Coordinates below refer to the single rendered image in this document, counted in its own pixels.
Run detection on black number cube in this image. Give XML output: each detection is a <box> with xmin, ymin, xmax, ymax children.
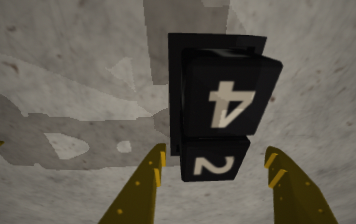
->
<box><xmin>180</xmin><ymin>48</ymin><xmax>283</xmax><ymax>137</ymax></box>
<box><xmin>179</xmin><ymin>110</ymin><xmax>251</xmax><ymax>182</ymax></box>

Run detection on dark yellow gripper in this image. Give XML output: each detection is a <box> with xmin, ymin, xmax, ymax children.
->
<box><xmin>98</xmin><ymin>143</ymin><xmax>338</xmax><ymax>224</ymax></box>

